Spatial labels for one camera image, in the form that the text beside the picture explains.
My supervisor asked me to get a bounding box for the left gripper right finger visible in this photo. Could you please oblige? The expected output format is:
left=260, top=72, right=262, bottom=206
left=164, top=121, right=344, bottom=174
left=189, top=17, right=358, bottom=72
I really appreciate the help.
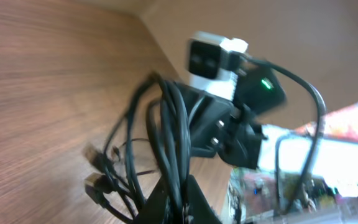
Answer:
left=183, top=175, right=221, bottom=224

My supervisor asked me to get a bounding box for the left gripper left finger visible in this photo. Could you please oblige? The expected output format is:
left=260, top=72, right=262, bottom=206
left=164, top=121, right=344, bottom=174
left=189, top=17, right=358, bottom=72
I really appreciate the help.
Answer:
left=134, top=179, right=170, bottom=224

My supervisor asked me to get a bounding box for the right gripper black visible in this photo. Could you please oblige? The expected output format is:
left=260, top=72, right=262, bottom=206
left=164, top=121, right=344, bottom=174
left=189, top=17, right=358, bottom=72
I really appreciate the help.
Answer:
left=172, top=82, right=234, bottom=157

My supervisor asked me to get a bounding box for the black usb cable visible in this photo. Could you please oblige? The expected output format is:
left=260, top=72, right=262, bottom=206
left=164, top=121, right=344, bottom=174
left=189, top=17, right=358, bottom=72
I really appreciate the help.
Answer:
left=82, top=72, right=192, bottom=224

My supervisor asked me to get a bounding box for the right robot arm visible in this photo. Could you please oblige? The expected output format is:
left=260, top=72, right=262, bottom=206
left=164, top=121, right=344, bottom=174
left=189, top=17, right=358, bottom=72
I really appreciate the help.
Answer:
left=178, top=67, right=358, bottom=169

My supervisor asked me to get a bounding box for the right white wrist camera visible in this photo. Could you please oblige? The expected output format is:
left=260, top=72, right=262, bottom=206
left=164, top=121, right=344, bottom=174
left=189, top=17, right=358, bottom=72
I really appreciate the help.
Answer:
left=186, top=31, right=249, bottom=101

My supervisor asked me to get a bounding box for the right camera black cable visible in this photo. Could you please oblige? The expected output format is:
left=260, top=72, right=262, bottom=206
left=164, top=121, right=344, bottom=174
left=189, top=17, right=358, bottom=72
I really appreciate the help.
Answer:
left=247, top=55, right=327, bottom=215

